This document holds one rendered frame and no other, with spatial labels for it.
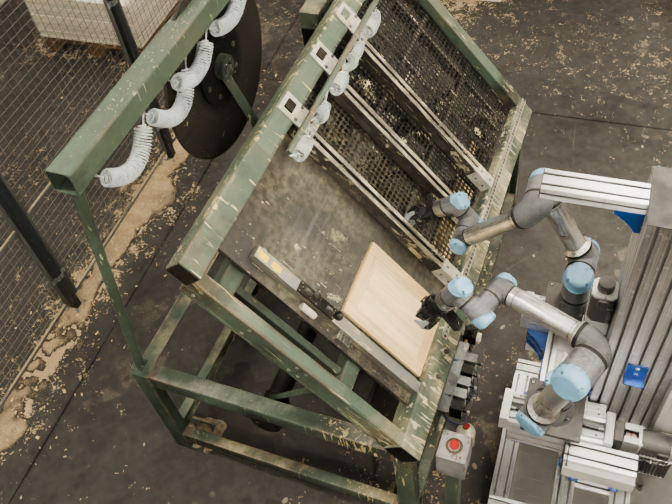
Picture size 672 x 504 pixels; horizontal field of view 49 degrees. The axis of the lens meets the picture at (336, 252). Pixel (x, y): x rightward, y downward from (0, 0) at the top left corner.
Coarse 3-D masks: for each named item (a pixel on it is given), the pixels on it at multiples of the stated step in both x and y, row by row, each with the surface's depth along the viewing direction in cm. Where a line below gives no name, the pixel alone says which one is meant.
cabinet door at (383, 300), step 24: (384, 264) 323; (360, 288) 310; (384, 288) 320; (408, 288) 329; (360, 312) 307; (384, 312) 316; (408, 312) 326; (384, 336) 312; (408, 336) 322; (432, 336) 331; (408, 360) 318
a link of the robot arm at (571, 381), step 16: (576, 352) 233; (592, 352) 232; (560, 368) 231; (576, 368) 229; (592, 368) 229; (560, 384) 232; (576, 384) 227; (592, 384) 230; (528, 400) 266; (544, 400) 252; (560, 400) 244; (576, 400) 231; (528, 416) 265; (544, 416) 259; (544, 432) 266
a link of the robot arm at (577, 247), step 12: (540, 168) 289; (528, 180) 293; (540, 180) 284; (564, 204) 293; (552, 216) 294; (564, 216) 294; (564, 228) 297; (576, 228) 299; (564, 240) 302; (576, 240) 301; (588, 240) 305; (564, 252) 309; (576, 252) 304; (588, 252) 304
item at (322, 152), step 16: (288, 96) 297; (288, 112) 295; (304, 112) 301; (320, 144) 309; (320, 160) 311; (336, 160) 314; (336, 176) 316; (352, 176) 318; (352, 192) 320; (368, 192) 319; (368, 208) 324; (384, 208) 323; (384, 224) 329; (400, 224) 327; (400, 240) 334; (416, 240) 332; (432, 256) 336; (432, 272) 343; (448, 272) 341
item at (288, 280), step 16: (256, 256) 277; (272, 256) 282; (272, 272) 281; (288, 272) 285; (288, 288) 286; (336, 320) 295; (352, 336) 298; (368, 352) 302; (384, 352) 307; (384, 368) 308; (400, 368) 311; (400, 384) 314; (416, 384) 315
